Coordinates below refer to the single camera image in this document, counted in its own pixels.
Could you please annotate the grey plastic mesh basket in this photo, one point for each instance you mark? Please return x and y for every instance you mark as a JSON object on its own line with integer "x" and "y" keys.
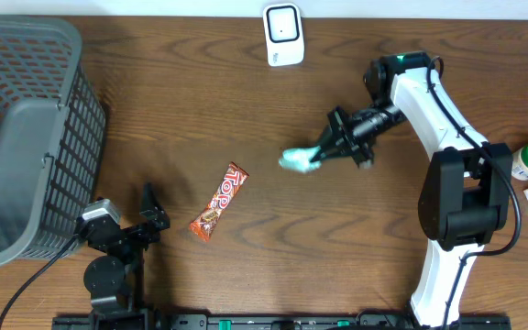
{"x": 52, "y": 136}

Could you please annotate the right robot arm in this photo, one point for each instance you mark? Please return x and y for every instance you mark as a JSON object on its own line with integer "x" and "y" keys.
{"x": 466, "y": 192}

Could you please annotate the teal wet wipes pack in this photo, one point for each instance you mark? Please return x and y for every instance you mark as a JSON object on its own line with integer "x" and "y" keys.
{"x": 300, "y": 159}

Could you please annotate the red Top chocolate bar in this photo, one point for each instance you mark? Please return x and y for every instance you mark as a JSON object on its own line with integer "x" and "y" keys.
{"x": 204, "y": 224}

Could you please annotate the white barcode scanner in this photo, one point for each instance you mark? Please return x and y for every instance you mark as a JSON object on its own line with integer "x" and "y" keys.
{"x": 284, "y": 34}

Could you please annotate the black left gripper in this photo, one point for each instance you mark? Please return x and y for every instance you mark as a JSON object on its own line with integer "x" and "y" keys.
{"x": 154, "y": 213}

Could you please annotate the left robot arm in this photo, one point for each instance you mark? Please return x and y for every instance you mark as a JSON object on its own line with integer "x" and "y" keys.
{"x": 115, "y": 280}

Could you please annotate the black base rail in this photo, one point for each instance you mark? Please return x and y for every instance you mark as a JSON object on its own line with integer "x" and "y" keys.
{"x": 386, "y": 321}

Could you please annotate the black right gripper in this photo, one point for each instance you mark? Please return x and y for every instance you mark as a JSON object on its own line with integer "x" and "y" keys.
{"x": 338, "y": 133}

